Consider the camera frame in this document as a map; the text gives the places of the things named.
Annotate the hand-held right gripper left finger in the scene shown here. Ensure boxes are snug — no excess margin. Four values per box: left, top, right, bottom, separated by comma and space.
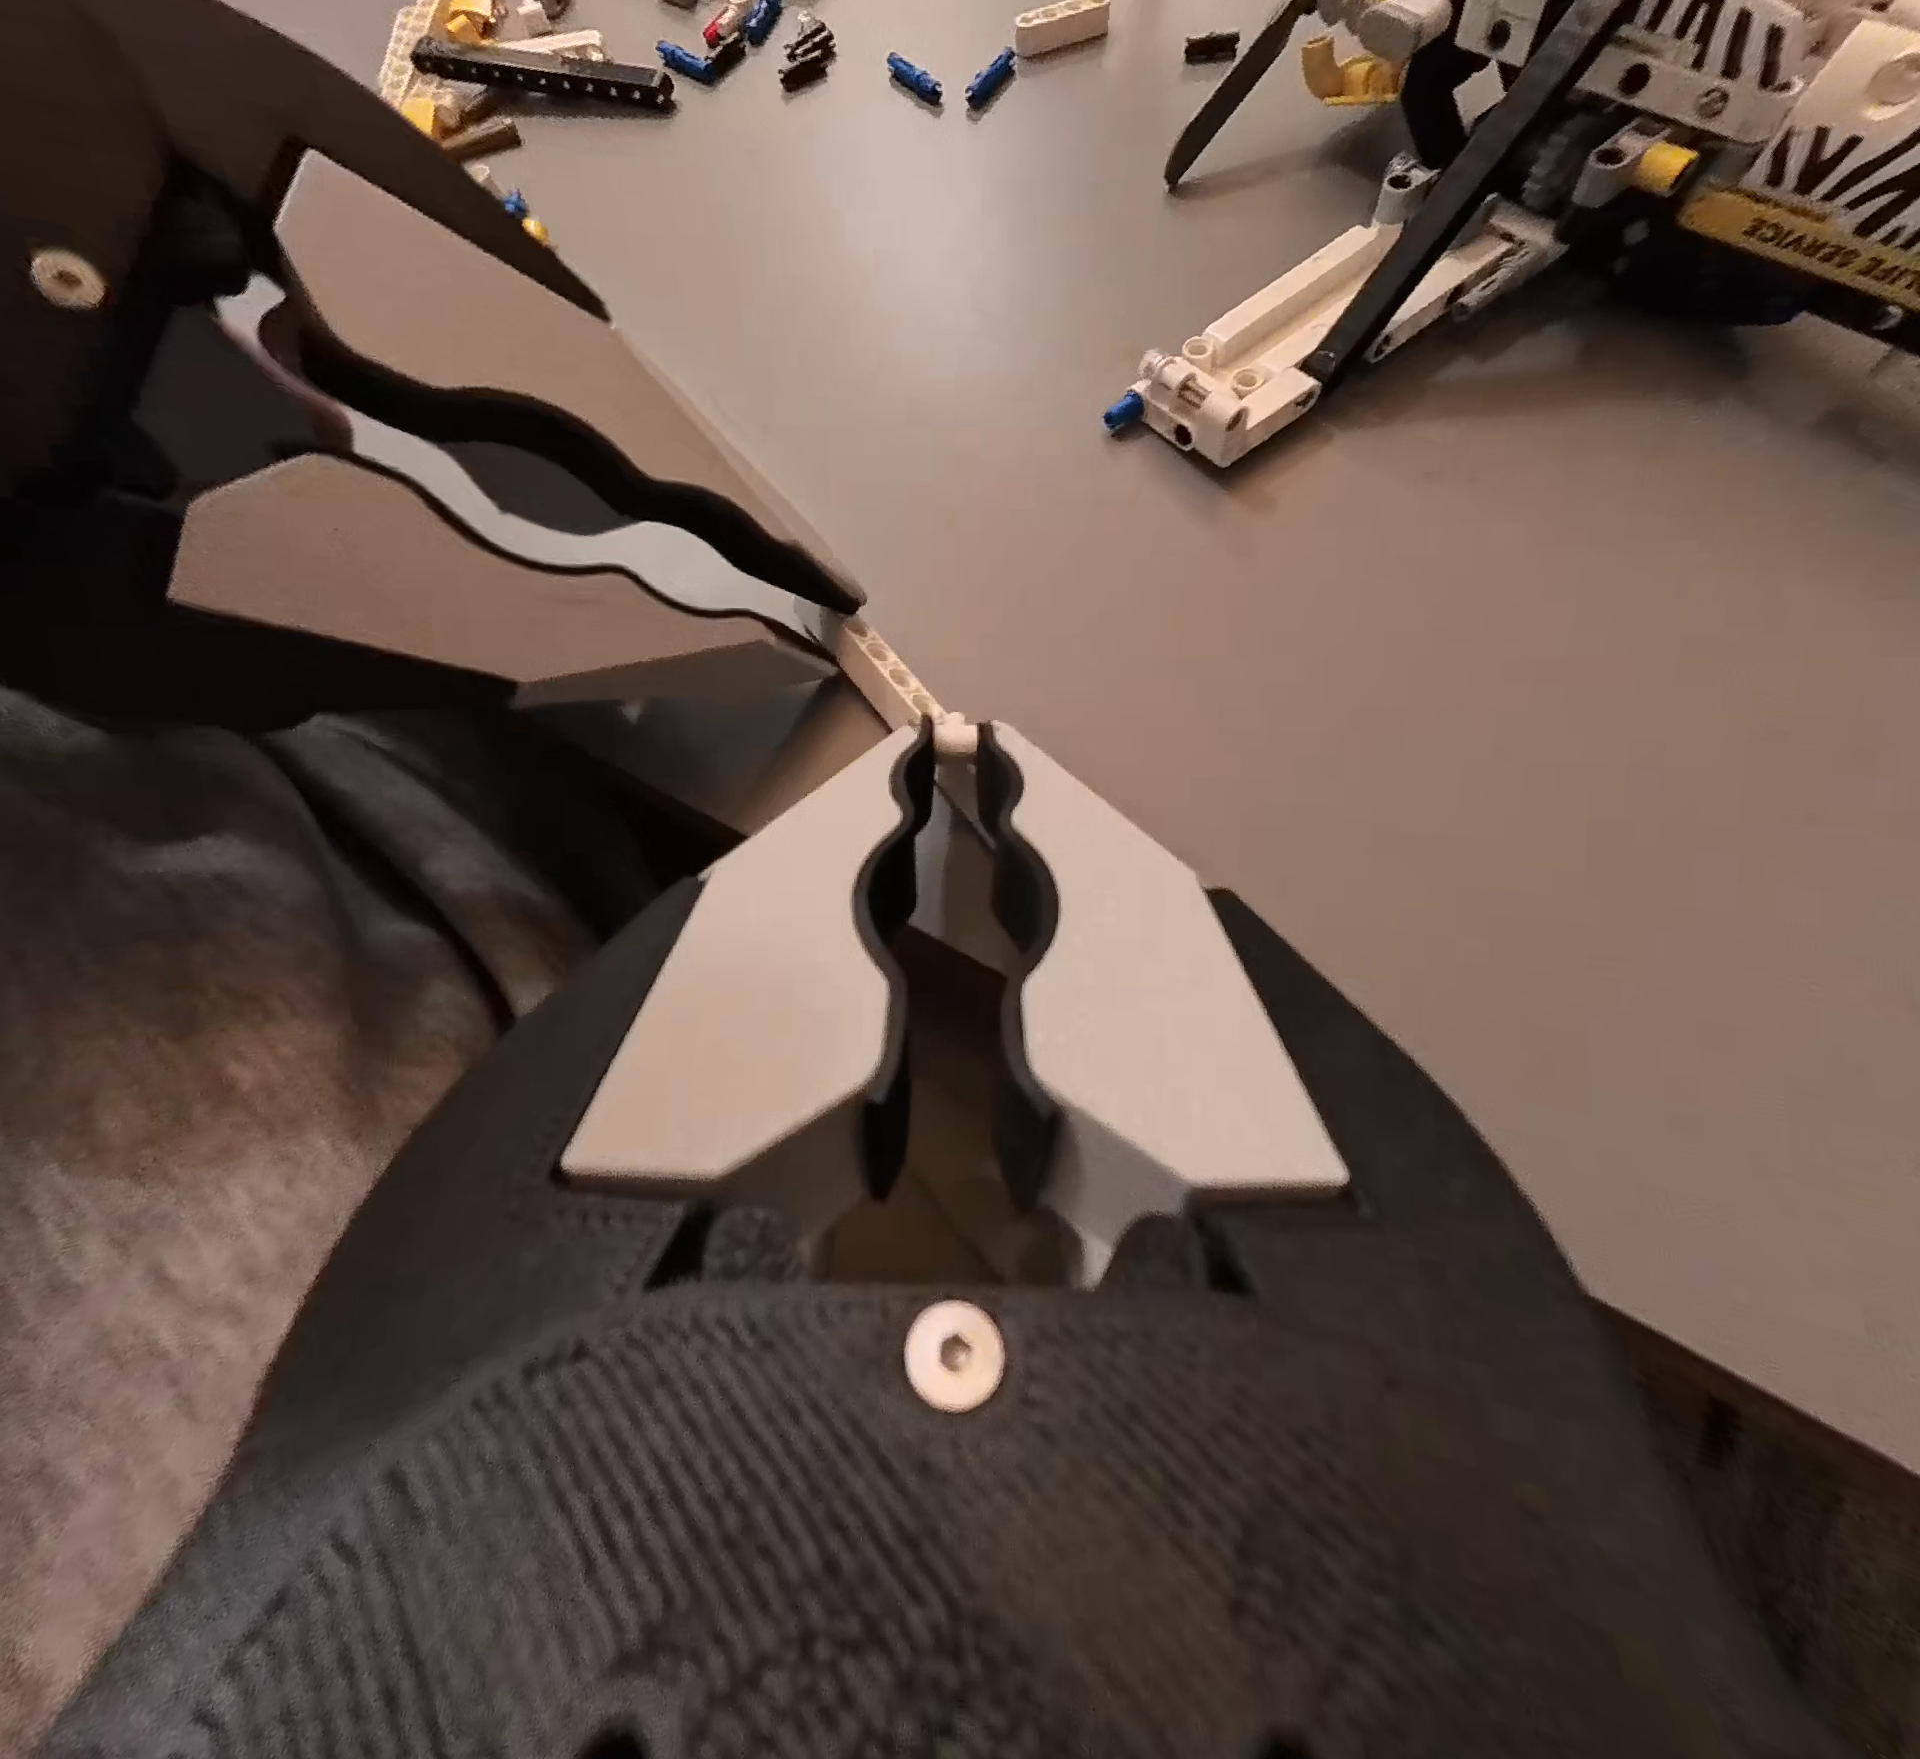
558, 724, 938, 1213

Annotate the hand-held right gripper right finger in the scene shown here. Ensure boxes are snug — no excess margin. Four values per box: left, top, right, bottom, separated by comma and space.
974, 721, 1353, 1288

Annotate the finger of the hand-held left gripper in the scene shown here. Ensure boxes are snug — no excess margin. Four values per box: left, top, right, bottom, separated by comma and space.
164, 410, 846, 711
270, 143, 871, 620

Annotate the long white lego beam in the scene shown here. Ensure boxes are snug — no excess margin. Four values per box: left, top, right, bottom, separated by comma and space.
832, 611, 962, 739

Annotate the pile of loose lego pieces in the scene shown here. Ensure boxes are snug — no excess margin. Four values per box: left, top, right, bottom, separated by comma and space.
376, 0, 843, 245

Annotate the white zebra lego helicopter model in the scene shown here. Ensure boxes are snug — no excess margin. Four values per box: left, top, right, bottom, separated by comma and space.
1102, 0, 1920, 470

